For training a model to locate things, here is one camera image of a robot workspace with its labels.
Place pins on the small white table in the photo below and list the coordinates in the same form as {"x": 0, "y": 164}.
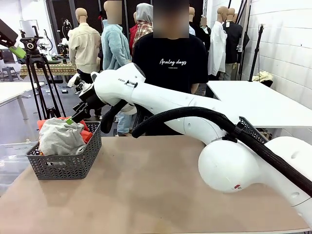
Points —
{"x": 14, "y": 90}

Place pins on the mannequin in white shirt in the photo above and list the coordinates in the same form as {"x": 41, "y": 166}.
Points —
{"x": 218, "y": 48}

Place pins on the black leaning poles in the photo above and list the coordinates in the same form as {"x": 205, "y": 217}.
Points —
{"x": 243, "y": 36}

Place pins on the mannequin in pale blue shirt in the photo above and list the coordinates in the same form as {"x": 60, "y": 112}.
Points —
{"x": 192, "y": 26}

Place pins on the orange T-shirt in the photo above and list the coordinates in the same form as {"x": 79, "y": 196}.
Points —
{"x": 86, "y": 135}

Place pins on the mannequin in plaid hoodie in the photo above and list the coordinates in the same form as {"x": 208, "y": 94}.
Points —
{"x": 143, "y": 29}

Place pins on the large white table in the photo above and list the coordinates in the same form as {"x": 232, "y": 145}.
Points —
{"x": 256, "y": 102}

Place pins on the black camera tripod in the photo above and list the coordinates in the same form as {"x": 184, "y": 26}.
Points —
{"x": 36, "y": 78}

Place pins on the grey stool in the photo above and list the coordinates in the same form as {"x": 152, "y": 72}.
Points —
{"x": 9, "y": 73}

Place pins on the mannequin in black shirt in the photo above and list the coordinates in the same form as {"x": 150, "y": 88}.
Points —
{"x": 232, "y": 44}

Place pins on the black light stand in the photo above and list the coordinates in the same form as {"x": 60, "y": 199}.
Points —
{"x": 256, "y": 53}

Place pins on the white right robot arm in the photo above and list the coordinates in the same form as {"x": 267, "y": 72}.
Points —
{"x": 170, "y": 102}

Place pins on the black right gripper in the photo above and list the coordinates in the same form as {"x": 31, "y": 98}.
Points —
{"x": 93, "y": 100}

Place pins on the person in black T-shirt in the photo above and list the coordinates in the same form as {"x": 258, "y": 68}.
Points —
{"x": 170, "y": 65}

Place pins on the patterned tablecloth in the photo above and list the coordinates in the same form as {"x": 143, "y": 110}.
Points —
{"x": 56, "y": 69}

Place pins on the grey plastic woven basket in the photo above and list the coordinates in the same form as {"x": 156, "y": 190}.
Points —
{"x": 63, "y": 168}
{"x": 251, "y": 129}

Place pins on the person's left forearm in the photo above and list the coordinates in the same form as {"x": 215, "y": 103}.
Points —
{"x": 195, "y": 88}

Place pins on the mannequin in red garment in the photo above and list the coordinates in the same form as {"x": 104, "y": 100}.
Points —
{"x": 132, "y": 34}

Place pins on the mannequin in black jacket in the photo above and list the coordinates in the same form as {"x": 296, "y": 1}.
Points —
{"x": 203, "y": 31}

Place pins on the pale yellow cloth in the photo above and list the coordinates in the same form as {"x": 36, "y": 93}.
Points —
{"x": 260, "y": 76}

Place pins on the clear plastic storage box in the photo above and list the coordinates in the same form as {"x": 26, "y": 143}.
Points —
{"x": 12, "y": 161}

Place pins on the mannequin in cream shirt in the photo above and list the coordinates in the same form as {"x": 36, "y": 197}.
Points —
{"x": 85, "y": 48}

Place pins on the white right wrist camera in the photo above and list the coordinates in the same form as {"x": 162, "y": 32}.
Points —
{"x": 78, "y": 81}

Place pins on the grey shorts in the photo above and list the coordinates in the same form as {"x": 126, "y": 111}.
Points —
{"x": 61, "y": 139}

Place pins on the mannequin in blue fleece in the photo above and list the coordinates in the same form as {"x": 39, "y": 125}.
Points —
{"x": 114, "y": 48}

